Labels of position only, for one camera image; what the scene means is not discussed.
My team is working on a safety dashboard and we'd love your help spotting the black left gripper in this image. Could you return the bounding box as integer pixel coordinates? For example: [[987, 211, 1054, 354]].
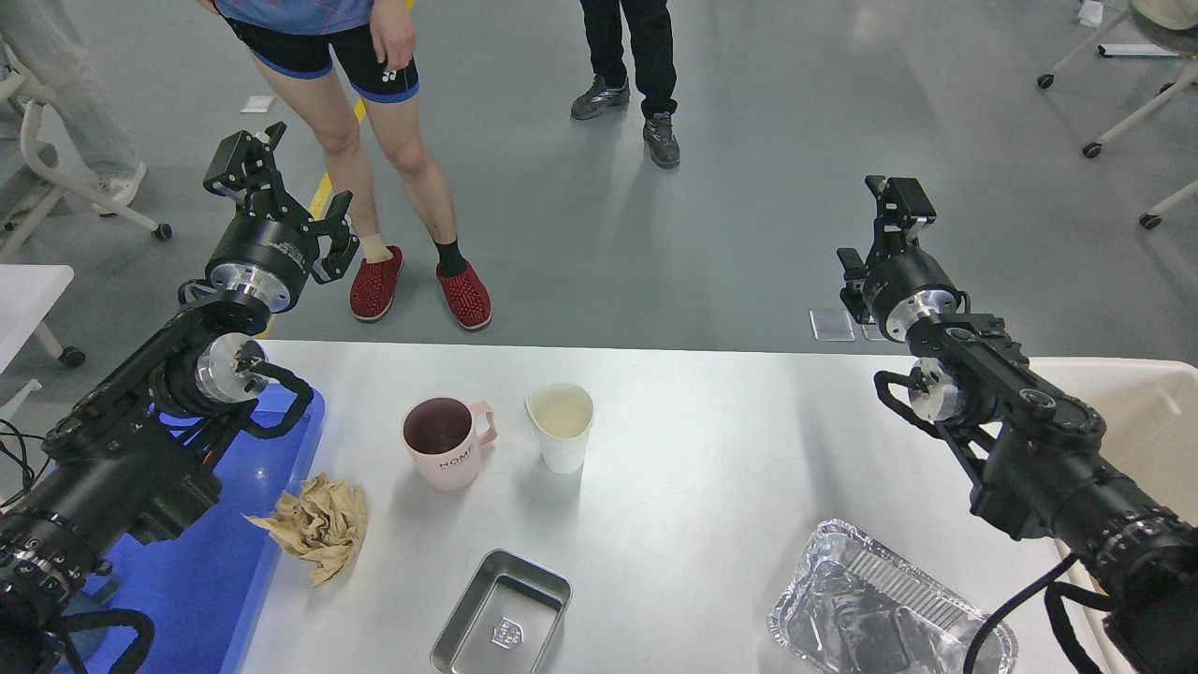
[[204, 121, 359, 312]]

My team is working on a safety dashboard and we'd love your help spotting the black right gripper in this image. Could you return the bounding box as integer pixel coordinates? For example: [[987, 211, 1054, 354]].
[[836, 175, 964, 342]]

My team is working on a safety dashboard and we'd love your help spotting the pink HOME mug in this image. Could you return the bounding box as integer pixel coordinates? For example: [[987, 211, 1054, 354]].
[[403, 397, 498, 491]]

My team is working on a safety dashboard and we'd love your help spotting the aluminium foil tray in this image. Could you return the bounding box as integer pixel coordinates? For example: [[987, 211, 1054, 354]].
[[767, 518, 988, 673]]

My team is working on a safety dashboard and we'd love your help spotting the stainless steel tray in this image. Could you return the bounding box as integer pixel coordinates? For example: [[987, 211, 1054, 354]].
[[431, 548, 573, 673]]

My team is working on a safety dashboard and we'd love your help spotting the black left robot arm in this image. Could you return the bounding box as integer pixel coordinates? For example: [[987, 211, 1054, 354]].
[[1, 123, 359, 673]]

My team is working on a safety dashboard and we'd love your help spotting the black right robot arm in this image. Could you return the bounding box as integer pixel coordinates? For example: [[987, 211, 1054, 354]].
[[836, 175, 1197, 673]]

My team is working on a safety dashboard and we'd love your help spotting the person in blue shorts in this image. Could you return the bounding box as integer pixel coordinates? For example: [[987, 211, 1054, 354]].
[[204, 1, 492, 330]]

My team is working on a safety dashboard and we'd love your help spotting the white side table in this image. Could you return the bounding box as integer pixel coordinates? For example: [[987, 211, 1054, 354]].
[[1, 263, 86, 370]]

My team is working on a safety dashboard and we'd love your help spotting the person in grey trousers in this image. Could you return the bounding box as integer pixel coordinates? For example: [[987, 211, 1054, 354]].
[[1, 1, 147, 206]]

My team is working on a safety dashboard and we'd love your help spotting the white wheeled chair left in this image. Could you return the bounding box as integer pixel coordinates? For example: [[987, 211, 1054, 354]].
[[4, 44, 174, 263]]

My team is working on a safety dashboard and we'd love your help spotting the cream plastic bin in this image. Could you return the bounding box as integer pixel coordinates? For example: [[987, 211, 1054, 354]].
[[1025, 357, 1198, 674]]

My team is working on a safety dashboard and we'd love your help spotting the person in black trousers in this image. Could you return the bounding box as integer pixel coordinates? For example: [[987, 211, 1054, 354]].
[[570, 1, 680, 169]]

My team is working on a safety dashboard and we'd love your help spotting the crumpled brown paper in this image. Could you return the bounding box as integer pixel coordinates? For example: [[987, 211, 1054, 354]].
[[244, 473, 371, 588]]

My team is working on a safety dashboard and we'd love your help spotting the white paper cup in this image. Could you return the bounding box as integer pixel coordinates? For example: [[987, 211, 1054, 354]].
[[525, 383, 594, 475]]

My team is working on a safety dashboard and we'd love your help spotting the white chair base right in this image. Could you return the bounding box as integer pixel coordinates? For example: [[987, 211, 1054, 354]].
[[1036, 0, 1198, 231]]

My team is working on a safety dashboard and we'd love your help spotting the blue plastic tray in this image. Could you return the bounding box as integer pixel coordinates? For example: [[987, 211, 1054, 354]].
[[68, 394, 325, 673]]

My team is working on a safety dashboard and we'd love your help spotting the black cable on left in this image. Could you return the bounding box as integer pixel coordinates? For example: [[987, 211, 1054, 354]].
[[0, 418, 48, 511]]

